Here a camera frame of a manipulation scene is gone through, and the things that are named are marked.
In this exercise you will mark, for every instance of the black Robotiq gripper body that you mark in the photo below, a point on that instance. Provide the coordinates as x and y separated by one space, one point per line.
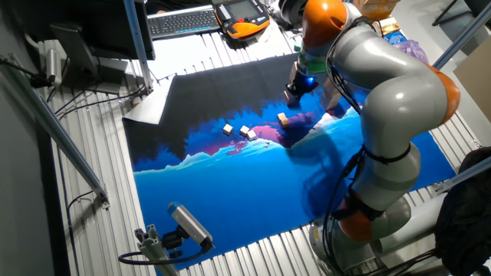
305 83

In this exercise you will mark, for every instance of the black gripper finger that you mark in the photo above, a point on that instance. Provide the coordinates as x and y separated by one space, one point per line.
290 91

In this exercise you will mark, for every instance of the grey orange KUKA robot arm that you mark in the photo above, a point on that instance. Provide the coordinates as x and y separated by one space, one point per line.
399 96

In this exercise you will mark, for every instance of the white paper sheet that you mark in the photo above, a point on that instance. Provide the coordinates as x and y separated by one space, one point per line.
266 35

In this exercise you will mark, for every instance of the black round spool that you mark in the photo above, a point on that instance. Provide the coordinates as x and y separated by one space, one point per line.
289 9

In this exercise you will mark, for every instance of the orange black teach pendant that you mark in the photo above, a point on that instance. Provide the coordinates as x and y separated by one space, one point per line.
241 19

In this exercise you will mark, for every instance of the gold foil packet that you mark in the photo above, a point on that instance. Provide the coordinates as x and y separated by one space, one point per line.
388 27

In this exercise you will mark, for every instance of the blue white carton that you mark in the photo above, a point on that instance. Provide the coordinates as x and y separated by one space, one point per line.
395 37

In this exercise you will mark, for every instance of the brown orange package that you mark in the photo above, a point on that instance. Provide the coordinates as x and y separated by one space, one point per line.
377 7

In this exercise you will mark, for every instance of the purple plastic bag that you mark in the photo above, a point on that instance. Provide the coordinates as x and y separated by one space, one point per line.
414 50

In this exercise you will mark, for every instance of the blue landscape printed mat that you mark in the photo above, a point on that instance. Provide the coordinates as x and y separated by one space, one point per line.
230 191

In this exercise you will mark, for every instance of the black computer keyboard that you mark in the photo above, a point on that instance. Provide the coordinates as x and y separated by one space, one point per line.
184 21

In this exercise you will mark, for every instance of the brown cardboard panel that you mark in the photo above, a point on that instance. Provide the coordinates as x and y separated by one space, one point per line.
475 76

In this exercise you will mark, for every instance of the black office chair base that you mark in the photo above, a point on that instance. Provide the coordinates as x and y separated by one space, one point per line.
477 5

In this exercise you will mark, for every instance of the black computer monitor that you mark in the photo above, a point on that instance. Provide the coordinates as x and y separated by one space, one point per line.
107 23

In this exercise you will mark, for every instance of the black fabric bag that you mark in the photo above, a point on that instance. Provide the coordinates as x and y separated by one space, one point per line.
468 230

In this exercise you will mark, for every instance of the small silver cylinder device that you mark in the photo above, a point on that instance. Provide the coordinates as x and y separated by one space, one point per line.
53 67

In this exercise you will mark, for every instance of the aluminium frame post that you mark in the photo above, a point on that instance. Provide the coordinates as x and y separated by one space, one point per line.
138 46

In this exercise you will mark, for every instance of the aluminium frame beam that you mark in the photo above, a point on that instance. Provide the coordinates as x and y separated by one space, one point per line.
464 174
57 130
460 42

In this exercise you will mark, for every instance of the grey camera with blue end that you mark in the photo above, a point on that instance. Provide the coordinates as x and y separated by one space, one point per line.
190 224

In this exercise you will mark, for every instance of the black camera ball mount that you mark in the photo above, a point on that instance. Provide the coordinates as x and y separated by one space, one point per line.
172 240

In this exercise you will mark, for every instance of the aluminium profile bracket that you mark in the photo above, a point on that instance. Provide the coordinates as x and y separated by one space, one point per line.
151 249

